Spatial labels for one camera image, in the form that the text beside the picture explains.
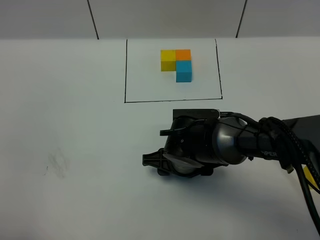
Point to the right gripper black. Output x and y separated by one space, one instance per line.
188 148

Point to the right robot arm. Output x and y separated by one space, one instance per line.
235 138

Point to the template blue cube block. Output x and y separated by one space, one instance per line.
184 71

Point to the template yellow cube block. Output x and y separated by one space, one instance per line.
168 60

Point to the template orange cube block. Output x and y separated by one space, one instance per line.
183 55

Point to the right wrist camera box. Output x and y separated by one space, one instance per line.
196 113

